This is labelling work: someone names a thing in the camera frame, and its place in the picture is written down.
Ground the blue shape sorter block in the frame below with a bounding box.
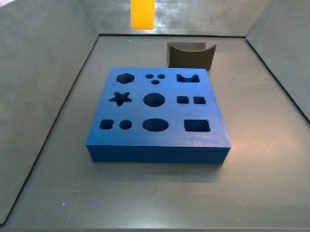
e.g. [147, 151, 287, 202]
[85, 67, 231, 164]

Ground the orange vertical strip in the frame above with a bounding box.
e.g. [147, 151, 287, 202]
[130, 0, 155, 30]

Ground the dark grey arch object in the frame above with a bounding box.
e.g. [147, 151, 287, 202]
[167, 42, 216, 71]

